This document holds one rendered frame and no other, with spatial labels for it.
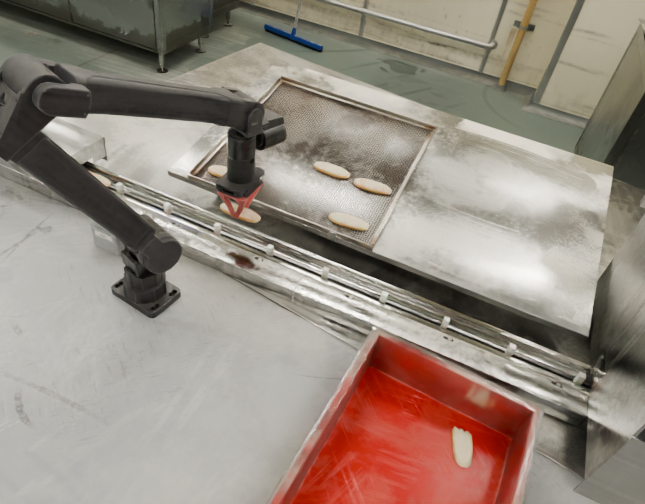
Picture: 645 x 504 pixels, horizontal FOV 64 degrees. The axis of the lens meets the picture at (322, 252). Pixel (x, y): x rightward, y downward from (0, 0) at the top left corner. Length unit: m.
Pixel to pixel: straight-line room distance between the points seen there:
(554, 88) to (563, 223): 3.09
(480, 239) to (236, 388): 0.66
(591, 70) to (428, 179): 3.12
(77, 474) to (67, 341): 0.27
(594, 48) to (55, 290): 3.88
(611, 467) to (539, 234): 0.58
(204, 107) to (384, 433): 0.65
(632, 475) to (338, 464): 0.46
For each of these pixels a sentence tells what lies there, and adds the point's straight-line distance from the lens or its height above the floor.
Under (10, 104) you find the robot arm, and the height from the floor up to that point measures 1.30.
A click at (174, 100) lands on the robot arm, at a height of 1.25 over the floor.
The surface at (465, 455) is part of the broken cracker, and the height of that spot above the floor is 0.83.
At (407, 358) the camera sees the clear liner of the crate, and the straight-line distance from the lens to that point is 0.98.
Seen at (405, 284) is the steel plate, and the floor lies 0.82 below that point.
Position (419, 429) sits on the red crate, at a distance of 1.00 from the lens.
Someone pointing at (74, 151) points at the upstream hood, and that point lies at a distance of 1.41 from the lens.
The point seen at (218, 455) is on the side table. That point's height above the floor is 0.82.
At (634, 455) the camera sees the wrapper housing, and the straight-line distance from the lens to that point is 0.96.
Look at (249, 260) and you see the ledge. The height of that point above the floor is 0.86.
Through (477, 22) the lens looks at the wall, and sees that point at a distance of 4.68.
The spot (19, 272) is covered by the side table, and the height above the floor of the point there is 0.82.
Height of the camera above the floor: 1.65
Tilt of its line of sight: 42 degrees down
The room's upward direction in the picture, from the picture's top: 10 degrees clockwise
